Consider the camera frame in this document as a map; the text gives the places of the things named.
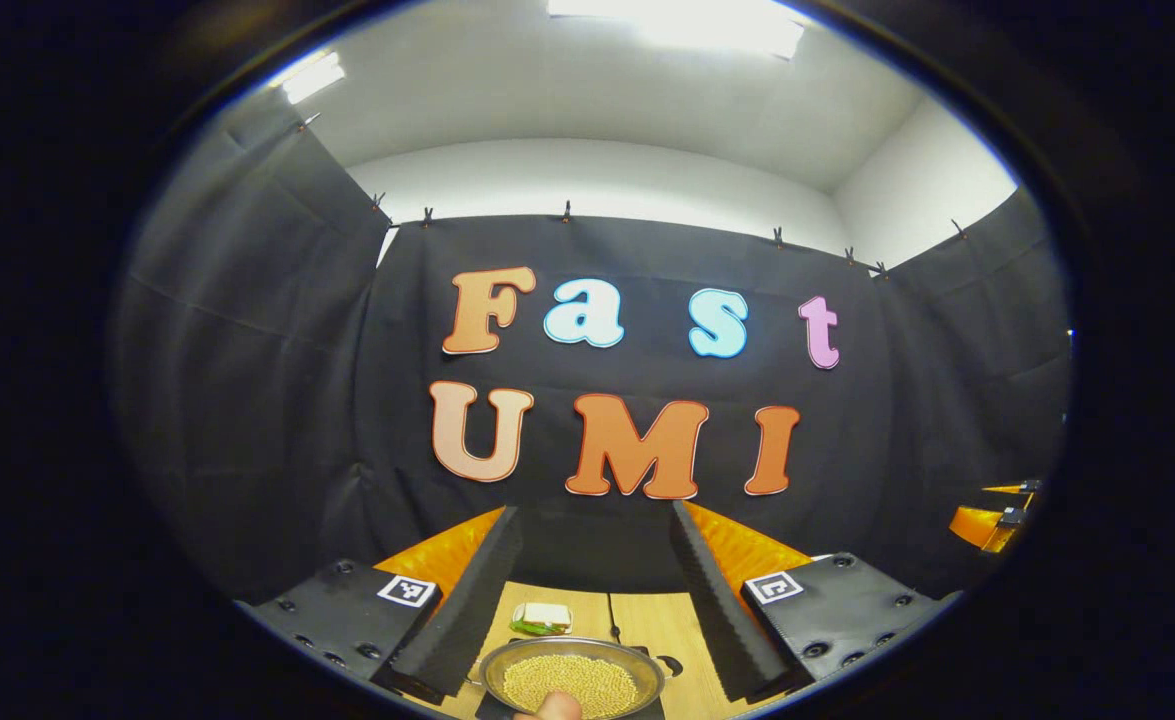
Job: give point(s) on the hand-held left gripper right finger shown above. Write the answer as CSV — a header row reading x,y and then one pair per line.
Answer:
x,y
717,610

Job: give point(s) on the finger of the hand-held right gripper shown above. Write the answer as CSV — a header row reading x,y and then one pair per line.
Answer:
x,y
1012,489
982,527

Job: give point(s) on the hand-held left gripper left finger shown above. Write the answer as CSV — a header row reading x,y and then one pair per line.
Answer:
x,y
472,620

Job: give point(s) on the stainless steel pot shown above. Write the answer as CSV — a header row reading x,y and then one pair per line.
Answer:
x,y
492,672

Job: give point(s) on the black induction cooktop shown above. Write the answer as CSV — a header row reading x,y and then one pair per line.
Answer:
x,y
485,711

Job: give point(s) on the sandwich on plate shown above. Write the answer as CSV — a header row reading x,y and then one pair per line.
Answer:
x,y
542,618

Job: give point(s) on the pile of yellow soybeans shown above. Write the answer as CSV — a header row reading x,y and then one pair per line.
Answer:
x,y
572,675

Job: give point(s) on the black backdrop cloth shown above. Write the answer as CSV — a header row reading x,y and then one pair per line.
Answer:
x,y
897,420

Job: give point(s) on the row of black cloth clips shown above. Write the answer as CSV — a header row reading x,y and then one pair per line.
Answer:
x,y
566,210

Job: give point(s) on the ceiling light panel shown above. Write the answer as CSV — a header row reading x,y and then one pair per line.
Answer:
x,y
687,20
312,78

